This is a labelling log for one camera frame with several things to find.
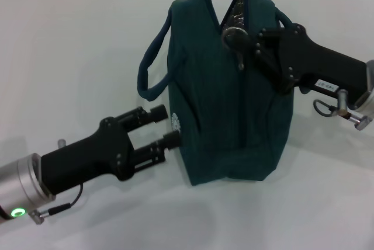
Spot grey right gripper cable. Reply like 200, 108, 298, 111
313, 89, 372, 131

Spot dark teal insulated lunch bag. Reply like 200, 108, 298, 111
137, 0, 299, 188

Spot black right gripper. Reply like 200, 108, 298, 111
226, 23, 369, 104

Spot grey left gripper cable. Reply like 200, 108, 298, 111
28, 184, 85, 225

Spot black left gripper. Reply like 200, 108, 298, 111
39, 104, 182, 196

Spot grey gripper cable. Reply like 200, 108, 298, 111
313, 89, 372, 131
28, 184, 85, 225

